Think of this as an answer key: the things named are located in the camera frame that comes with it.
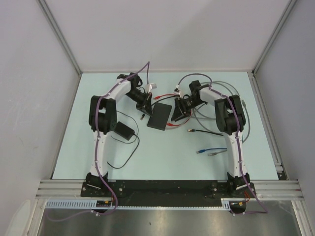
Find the grey slotted cable duct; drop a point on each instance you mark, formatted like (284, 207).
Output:
(105, 204)

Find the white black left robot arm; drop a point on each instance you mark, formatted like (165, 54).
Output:
(103, 121)

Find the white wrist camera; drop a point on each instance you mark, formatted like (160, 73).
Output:
(149, 87)
(178, 91)

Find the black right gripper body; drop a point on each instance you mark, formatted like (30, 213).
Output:
(186, 105)

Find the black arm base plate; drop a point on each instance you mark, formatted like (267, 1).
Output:
(165, 191)

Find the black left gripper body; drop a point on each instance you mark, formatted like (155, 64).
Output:
(139, 98)

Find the black power adapter brick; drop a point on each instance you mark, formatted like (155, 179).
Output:
(124, 131)

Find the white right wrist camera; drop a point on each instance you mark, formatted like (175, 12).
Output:
(178, 91)

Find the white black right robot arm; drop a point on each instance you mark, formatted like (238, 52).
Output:
(230, 121)

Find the black network switch box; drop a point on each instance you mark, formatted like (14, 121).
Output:
(161, 113)

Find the aluminium front frame rail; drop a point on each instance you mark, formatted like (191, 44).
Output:
(263, 189)

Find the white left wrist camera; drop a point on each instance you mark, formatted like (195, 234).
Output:
(149, 87)

